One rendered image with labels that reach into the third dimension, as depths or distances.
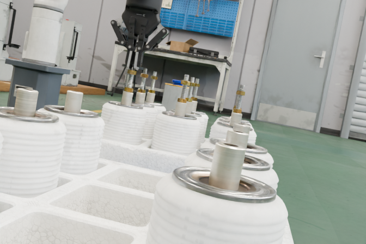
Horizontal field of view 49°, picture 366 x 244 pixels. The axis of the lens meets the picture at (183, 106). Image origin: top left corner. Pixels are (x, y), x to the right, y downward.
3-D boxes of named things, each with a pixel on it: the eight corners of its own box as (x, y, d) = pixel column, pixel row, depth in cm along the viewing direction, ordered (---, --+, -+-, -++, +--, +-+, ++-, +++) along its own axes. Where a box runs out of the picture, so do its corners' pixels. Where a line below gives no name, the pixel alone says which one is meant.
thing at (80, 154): (-1, 239, 53) (21, 107, 52) (38, 219, 63) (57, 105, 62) (65, 258, 52) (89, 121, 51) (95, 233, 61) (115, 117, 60)
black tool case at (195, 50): (189, 56, 587) (190, 49, 587) (217, 60, 585) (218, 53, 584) (188, 53, 553) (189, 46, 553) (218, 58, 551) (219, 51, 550)
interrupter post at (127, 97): (126, 107, 88) (129, 92, 88) (133, 108, 86) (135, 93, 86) (117, 105, 86) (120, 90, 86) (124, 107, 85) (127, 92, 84)
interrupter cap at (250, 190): (160, 189, 26) (162, 178, 26) (181, 169, 33) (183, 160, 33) (277, 217, 25) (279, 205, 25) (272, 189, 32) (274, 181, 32)
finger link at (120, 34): (117, 20, 88) (132, 43, 87) (111, 25, 88) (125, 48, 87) (113, 18, 85) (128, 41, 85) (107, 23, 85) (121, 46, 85)
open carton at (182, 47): (173, 54, 608) (175, 39, 607) (196, 57, 591) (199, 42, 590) (163, 50, 581) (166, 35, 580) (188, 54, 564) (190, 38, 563)
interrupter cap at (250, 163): (189, 161, 38) (191, 154, 38) (200, 151, 45) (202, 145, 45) (270, 178, 36) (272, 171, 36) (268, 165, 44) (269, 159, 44)
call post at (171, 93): (146, 182, 124) (164, 84, 123) (151, 177, 131) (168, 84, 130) (169, 187, 124) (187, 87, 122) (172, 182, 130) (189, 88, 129)
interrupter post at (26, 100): (7, 117, 44) (12, 87, 44) (19, 116, 46) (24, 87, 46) (26, 121, 43) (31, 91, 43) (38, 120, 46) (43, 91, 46)
